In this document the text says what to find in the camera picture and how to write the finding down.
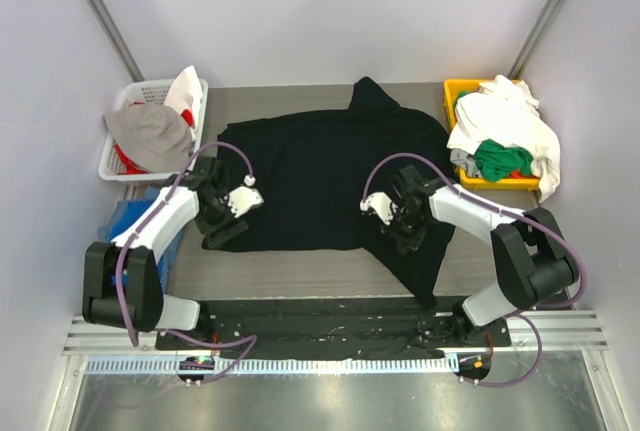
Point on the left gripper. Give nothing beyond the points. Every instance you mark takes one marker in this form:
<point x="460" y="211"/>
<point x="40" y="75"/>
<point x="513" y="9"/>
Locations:
<point x="222" y="232"/>

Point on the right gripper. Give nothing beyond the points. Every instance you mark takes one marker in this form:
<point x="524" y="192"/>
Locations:
<point x="400" y="232"/>

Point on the black t shirt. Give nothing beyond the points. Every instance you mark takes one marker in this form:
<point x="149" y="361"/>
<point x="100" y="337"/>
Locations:
<point x="312" y="168"/>

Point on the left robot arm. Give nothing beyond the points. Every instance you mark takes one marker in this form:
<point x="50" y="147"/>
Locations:
<point x="122" y="285"/>

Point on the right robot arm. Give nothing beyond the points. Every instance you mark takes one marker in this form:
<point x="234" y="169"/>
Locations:
<point x="531" y="260"/>

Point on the solid blue shirt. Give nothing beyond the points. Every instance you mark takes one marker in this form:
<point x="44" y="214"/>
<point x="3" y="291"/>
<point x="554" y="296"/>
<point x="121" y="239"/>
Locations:
<point x="127" y="212"/>

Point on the grey garment in bin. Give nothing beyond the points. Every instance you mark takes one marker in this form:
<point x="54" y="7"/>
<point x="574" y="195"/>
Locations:
<point x="465" y="162"/>

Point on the blue checkered shirt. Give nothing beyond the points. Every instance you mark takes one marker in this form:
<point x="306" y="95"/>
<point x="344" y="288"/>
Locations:
<point x="169" y="256"/>

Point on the beige grey shirt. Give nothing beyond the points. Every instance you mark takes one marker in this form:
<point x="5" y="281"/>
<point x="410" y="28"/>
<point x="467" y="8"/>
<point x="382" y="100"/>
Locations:
<point x="153" y="136"/>

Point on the green t shirt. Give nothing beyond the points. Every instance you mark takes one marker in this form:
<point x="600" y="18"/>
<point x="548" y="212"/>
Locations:
<point x="496" y="162"/>

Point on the white and red garment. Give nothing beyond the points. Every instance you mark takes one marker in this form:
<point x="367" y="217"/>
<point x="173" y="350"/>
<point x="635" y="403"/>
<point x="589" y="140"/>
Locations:
<point x="184" y="97"/>

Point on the white plastic laundry basket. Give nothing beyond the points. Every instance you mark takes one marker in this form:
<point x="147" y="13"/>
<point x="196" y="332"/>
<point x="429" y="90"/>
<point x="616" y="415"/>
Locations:
<point x="111" y="167"/>

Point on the yellow plastic bin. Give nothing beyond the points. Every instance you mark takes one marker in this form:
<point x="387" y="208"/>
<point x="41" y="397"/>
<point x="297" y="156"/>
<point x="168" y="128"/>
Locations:
<point x="453" y="89"/>

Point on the white t shirt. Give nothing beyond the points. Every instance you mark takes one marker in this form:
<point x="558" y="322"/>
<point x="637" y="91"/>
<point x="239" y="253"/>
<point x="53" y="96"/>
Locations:
<point x="506" y="112"/>

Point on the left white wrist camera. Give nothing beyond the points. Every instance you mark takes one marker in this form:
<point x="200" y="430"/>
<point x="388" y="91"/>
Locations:
<point x="244" y="198"/>

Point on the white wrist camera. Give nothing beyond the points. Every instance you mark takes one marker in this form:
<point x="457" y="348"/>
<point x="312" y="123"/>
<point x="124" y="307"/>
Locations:
<point x="381" y="205"/>
<point x="244" y="198"/>

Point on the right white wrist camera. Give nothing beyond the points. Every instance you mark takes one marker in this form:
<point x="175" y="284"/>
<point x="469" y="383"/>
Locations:
<point x="381" y="205"/>

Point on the aluminium rail frame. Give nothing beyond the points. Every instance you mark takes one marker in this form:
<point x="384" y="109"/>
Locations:
<point x="576" y="330"/>

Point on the white slotted cable duct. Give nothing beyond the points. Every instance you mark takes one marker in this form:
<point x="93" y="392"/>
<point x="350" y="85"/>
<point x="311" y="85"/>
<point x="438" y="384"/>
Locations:
<point x="201" y="365"/>

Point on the left corner aluminium post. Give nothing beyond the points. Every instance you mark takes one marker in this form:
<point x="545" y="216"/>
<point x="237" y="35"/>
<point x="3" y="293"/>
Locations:
<point x="110" y="29"/>

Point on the corner aluminium post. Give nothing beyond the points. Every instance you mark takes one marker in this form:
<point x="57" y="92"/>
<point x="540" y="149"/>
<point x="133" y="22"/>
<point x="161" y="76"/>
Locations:
<point x="535" y="37"/>
<point x="110" y="29"/>

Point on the right corner aluminium post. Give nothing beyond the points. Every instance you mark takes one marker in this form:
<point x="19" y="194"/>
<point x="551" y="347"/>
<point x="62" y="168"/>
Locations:
<point x="535" y="37"/>

